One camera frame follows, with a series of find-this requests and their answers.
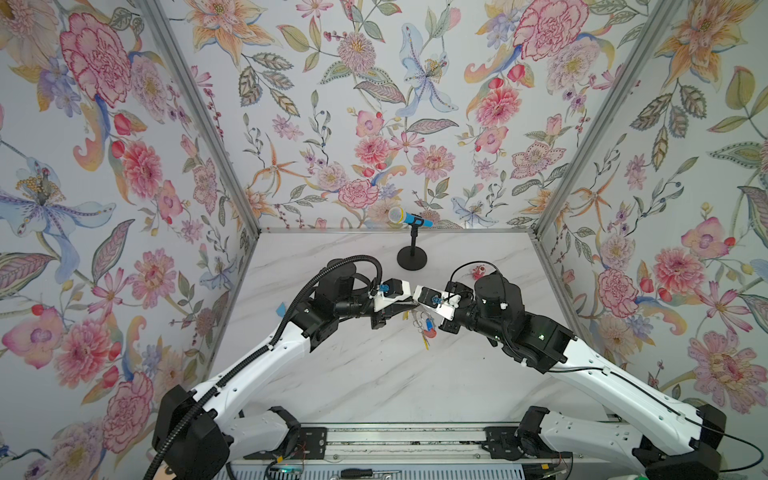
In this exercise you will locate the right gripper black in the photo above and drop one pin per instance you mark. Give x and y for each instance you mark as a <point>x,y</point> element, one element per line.
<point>449,328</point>

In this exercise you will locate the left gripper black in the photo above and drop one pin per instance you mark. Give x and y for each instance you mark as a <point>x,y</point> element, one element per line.
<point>382,315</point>

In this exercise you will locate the metal keyring with red handle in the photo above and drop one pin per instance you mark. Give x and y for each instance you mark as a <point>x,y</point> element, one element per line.
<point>418,317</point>

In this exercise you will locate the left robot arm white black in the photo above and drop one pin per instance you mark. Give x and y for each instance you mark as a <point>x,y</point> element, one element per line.
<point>200,431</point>

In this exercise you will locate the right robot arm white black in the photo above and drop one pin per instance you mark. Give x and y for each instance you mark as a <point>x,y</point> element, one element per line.
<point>657,436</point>

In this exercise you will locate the small red toy figure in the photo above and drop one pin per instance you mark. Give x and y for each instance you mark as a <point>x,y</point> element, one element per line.
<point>478,272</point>

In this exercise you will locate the black microphone stand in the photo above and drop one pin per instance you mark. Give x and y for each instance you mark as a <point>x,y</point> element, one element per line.
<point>412,257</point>

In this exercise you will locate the toy microphone blue yellow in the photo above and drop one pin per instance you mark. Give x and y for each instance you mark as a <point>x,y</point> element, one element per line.
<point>398,215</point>

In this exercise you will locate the black screwdriver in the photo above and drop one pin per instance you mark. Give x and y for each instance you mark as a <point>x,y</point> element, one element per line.
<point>367,473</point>

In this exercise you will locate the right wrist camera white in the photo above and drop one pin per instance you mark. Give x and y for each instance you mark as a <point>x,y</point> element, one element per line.
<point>442,303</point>

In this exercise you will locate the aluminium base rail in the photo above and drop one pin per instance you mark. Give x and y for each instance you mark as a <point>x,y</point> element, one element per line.
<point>450,442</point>

